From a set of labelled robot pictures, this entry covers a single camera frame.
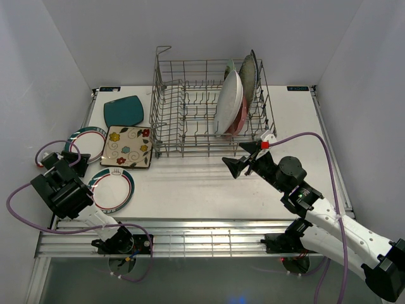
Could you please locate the white oval platter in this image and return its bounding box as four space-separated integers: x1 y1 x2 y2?
213 70 243 136

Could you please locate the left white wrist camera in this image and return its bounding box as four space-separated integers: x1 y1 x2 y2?
35 153 63 168

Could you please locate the left logo sticker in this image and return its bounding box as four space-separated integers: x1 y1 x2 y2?
99 86 121 92

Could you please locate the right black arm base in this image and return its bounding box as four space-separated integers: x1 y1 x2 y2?
260 233 304 253

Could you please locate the mint green flower plate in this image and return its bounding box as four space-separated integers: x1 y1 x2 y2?
224 59 235 80

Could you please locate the logo sticker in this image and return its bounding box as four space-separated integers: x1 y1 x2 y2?
99 86 121 92
287 85 309 92

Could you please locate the speckled beige round plate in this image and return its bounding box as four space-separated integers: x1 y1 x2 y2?
239 53 257 109

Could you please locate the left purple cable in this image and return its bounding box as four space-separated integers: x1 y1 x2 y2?
6 140 155 282

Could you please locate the pink dotted scalloped plate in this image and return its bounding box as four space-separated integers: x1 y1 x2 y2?
225 97 248 137

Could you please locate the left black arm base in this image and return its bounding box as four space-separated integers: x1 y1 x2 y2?
91 234 154 256

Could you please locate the right logo sticker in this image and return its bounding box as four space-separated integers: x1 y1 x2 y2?
287 85 309 92

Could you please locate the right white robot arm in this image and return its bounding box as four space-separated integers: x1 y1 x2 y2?
222 142 404 302

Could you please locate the grey wire dish rack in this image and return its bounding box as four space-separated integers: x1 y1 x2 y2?
149 46 277 157

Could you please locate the round plate red teal rim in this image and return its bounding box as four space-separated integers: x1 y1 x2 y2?
87 167 135 213

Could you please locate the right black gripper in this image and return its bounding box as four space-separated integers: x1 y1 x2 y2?
221 141 286 193

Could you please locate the cream square flower plate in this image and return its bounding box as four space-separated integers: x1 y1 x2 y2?
100 125 153 169

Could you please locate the teal square plate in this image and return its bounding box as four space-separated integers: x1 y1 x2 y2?
104 96 144 127

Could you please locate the black square floral plate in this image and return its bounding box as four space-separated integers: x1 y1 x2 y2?
250 49 261 92

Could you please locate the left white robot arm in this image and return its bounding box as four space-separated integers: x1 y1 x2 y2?
30 153 134 254

